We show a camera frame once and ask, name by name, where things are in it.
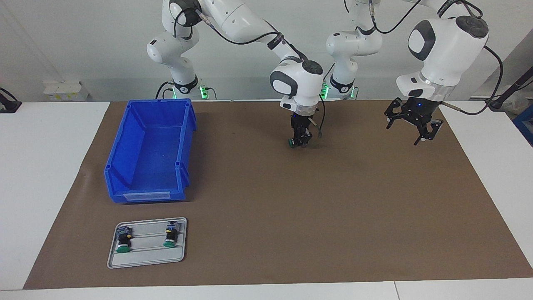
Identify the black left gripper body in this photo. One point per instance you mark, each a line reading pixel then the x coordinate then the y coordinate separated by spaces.
pixel 416 110

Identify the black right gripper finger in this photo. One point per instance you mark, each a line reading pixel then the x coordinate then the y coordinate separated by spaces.
pixel 295 135
pixel 306 137

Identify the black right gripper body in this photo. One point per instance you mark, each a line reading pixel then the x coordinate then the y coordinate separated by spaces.
pixel 300 121

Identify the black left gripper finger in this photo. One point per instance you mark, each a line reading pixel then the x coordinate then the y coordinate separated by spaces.
pixel 393 114
pixel 429 129

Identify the green push button switch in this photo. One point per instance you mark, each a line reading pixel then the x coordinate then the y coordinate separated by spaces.
pixel 292 143
pixel 170 235
pixel 123 239

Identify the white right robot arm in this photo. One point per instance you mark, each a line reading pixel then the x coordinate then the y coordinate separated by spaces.
pixel 245 25

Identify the brown table mat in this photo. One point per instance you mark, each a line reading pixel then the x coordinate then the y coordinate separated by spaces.
pixel 291 216

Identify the clear plastic bag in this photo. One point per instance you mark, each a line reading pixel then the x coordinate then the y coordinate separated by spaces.
pixel 518 102

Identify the black stand pole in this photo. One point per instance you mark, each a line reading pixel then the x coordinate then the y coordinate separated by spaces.
pixel 514 87

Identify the blue crate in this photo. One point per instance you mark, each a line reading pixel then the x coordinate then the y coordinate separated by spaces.
pixel 525 123

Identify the blue plastic storage bin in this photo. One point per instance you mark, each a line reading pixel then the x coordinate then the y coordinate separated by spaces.
pixel 150 158

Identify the grey metal tray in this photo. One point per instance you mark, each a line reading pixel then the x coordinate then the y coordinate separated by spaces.
pixel 145 258

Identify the white wall socket box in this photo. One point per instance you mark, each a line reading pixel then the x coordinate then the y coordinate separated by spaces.
pixel 66 91

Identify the black clamp mount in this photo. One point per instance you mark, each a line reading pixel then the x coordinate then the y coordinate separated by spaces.
pixel 8 104

